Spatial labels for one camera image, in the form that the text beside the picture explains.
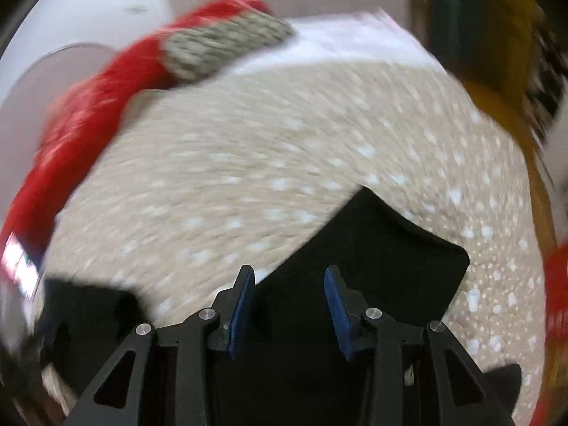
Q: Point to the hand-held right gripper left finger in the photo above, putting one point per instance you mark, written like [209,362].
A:
[242,306]

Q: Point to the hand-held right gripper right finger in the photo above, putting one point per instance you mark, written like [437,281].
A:
[337,310]

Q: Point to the black pants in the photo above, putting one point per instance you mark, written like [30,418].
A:
[390,257]

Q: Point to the beige spotted quilt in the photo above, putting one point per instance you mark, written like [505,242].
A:
[275,151]

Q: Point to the red cloth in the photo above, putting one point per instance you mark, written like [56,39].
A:
[554,319]

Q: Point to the smartphone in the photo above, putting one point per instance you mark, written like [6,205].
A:
[18,261]

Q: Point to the red embroidered duvet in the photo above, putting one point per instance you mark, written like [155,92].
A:
[88,111]

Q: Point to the green patterned cushion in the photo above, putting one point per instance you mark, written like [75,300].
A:
[217,44]

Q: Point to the white pink bed sheet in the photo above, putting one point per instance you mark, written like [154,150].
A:
[355,40]

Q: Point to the round white headboard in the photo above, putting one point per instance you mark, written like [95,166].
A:
[49,75]

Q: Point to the shoe rack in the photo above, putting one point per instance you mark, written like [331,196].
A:
[548,71]

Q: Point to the green door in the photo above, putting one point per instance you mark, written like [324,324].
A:
[452,9]

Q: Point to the yellow wooden door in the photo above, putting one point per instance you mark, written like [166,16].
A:
[510,26]

